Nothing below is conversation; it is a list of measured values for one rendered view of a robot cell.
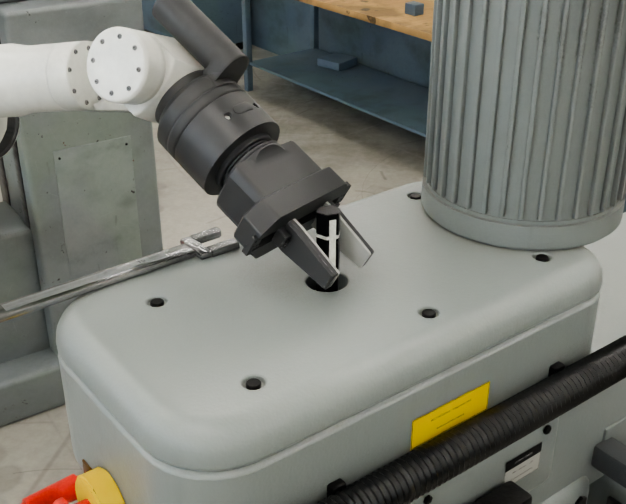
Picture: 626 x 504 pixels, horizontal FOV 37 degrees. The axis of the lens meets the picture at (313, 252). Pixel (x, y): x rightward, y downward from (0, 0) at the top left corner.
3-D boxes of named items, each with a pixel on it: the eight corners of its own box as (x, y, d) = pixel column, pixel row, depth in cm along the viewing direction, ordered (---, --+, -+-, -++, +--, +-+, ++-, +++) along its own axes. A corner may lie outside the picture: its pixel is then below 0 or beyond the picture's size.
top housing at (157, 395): (199, 632, 67) (184, 462, 60) (52, 445, 86) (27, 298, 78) (602, 395, 93) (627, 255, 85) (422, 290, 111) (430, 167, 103)
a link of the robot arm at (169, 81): (147, 166, 79) (66, 79, 82) (212, 165, 89) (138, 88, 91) (223, 63, 75) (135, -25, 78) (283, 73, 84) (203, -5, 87)
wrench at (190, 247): (-17, 336, 73) (-18, 327, 73) (-34, 315, 76) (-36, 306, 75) (239, 248, 86) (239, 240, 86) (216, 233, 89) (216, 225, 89)
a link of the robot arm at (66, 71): (167, 103, 81) (47, 109, 87) (220, 108, 89) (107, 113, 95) (165, 27, 80) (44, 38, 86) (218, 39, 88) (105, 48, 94)
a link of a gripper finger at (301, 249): (327, 291, 78) (279, 240, 80) (343, 268, 76) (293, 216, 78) (316, 298, 77) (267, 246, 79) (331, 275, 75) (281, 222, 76)
